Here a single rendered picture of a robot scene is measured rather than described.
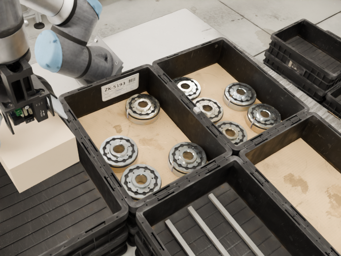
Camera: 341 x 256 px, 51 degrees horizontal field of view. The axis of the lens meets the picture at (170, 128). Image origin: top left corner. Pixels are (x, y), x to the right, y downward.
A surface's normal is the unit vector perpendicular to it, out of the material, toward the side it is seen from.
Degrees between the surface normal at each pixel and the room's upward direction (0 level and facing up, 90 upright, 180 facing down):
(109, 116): 0
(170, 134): 0
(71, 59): 81
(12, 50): 90
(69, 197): 0
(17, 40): 90
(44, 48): 57
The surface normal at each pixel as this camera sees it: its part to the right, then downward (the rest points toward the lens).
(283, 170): 0.10, -0.65
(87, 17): 0.72, 0.43
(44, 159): 0.63, 0.62
